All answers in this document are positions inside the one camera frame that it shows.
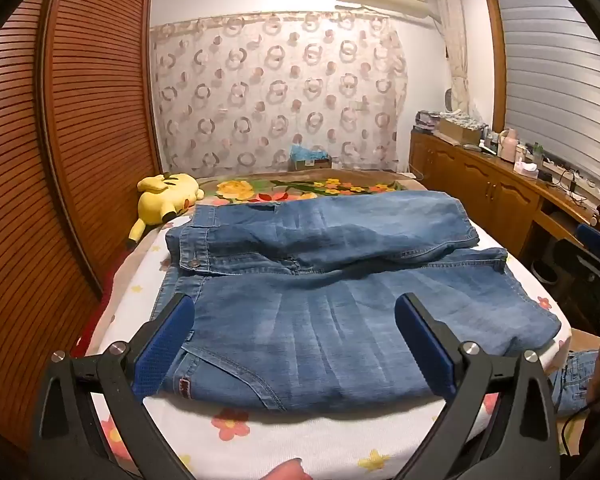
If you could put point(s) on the grey window blind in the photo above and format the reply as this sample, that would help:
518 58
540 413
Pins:
555 75

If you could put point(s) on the open cardboard box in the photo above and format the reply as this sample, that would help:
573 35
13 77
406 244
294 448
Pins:
460 131

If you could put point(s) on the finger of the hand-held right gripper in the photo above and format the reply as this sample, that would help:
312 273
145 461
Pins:
572 255
597 237

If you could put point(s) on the floral blanket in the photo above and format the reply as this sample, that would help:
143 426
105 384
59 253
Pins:
240 190

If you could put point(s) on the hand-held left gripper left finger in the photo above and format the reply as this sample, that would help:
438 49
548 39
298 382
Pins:
165 347

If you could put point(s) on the white strawberry print blanket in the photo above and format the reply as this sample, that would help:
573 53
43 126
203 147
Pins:
280 440

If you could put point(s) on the sheer circle pattern curtain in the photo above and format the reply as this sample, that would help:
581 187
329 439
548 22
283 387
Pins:
280 100

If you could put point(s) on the pink kettle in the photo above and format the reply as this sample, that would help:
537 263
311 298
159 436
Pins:
507 147

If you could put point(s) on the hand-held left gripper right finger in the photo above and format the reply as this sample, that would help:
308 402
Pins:
425 342

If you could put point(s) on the person's left hand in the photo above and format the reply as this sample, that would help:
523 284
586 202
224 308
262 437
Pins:
289 470

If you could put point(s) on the blue plastic bag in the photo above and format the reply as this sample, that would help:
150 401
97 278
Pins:
305 152

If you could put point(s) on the white power strip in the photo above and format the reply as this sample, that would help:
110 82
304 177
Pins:
577 177

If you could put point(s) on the yellow plush toy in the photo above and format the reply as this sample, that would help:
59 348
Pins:
165 195

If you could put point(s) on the long wooden cabinet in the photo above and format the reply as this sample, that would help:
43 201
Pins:
480 185

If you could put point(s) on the dark waste bin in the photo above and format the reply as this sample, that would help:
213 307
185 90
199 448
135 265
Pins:
546 274

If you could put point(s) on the cream tied window curtain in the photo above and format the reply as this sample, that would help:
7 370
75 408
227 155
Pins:
455 45

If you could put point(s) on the wooden louvered wardrobe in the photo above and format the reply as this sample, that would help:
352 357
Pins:
80 135

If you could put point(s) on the blue denim pants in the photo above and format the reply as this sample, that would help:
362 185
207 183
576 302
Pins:
305 320

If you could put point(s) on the crumpled blue denim garment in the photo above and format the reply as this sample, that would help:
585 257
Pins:
577 380

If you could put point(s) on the wooden window frame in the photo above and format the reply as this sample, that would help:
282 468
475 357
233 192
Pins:
495 60

